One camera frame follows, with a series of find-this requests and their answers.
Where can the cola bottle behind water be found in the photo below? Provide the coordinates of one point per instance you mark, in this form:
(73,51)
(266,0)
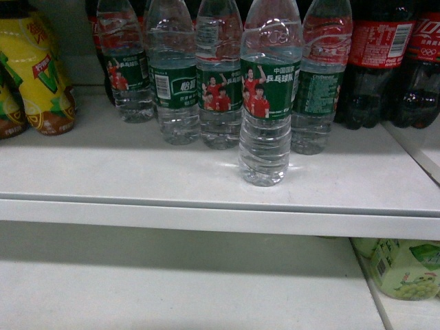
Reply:
(91,9)

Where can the white upper shelf board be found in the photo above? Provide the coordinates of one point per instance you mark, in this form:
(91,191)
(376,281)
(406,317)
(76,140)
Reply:
(110,173)

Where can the water bottle far left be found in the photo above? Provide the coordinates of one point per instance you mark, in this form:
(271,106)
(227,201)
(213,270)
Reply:
(121,43)

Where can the cola bottle far right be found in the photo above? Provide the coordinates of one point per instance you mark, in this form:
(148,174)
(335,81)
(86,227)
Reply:
(416,101)

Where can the water bottle middle back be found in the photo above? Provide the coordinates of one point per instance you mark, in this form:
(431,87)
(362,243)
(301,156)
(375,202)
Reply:
(218,40)

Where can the lemon tea bottle left edge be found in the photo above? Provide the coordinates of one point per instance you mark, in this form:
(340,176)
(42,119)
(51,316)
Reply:
(13,118)

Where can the green grape juice bottle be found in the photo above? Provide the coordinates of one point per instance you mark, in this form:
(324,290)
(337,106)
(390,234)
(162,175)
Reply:
(406,269)

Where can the yellow lemon tea bottle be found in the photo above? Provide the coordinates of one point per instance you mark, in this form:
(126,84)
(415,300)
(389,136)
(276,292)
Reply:
(47,107)

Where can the cola bottle red label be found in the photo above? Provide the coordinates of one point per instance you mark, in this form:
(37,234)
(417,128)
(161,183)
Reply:
(381,33)

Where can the water bottle barcode label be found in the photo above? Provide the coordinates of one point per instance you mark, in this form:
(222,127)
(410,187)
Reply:
(169,41)

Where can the water bottle right back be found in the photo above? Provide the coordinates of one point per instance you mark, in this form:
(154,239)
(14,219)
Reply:
(327,29)

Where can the water bottle green label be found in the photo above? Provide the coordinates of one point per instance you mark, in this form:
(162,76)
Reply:
(271,51)

